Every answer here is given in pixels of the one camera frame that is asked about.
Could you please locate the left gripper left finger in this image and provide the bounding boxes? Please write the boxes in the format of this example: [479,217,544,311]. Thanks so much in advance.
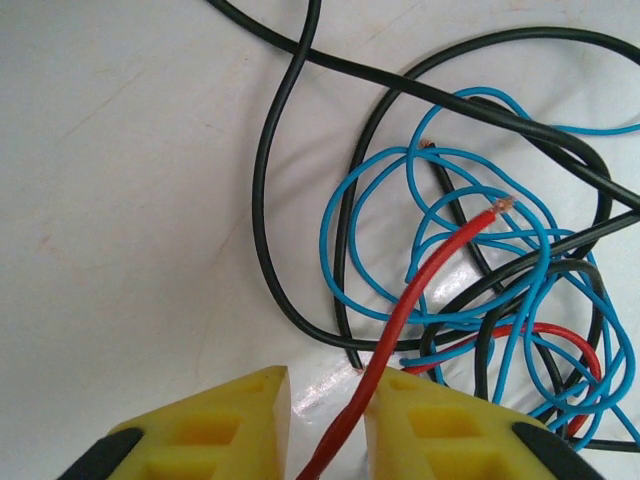
[57,364,292,480]

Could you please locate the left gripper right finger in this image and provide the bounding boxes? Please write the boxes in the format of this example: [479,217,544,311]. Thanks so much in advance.
[363,372,609,480]

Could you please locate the red cable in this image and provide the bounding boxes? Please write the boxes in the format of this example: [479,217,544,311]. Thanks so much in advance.
[399,322,601,436]
[294,197,516,480]

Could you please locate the black cable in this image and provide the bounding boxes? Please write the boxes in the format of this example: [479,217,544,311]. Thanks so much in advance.
[334,27,640,376]
[205,0,640,451]

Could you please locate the blue cable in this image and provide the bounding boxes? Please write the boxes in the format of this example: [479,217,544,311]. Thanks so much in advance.
[319,87,640,449]

